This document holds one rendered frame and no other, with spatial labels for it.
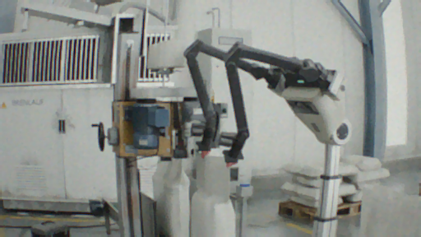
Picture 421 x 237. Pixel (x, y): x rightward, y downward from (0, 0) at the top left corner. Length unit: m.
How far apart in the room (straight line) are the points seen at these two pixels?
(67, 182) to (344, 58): 4.92
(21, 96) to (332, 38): 5.08
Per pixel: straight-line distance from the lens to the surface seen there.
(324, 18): 8.85
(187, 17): 6.75
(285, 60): 2.73
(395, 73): 9.79
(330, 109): 2.98
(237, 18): 8.09
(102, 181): 6.22
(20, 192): 6.14
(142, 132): 3.24
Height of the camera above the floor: 1.43
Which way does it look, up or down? 3 degrees down
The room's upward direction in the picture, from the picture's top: straight up
